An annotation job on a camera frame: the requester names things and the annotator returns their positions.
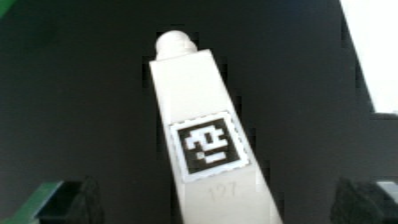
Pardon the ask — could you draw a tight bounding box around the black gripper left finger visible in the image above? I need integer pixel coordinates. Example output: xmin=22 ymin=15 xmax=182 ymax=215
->
xmin=8 ymin=175 xmax=107 ymax=224

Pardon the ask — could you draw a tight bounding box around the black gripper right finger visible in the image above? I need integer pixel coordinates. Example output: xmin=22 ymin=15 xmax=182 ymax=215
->
xmin=331 ymin=178 xmax=398 ymax=224

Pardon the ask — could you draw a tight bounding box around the white desk leg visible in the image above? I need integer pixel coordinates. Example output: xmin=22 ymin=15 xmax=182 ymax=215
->
xmin=150 ymin=30 xmax=283 ymax=224

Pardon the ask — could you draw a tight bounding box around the white desk top panel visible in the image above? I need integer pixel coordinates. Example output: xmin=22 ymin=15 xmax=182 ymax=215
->
xmin=340 ymin=0 xmax=398 ymax=115

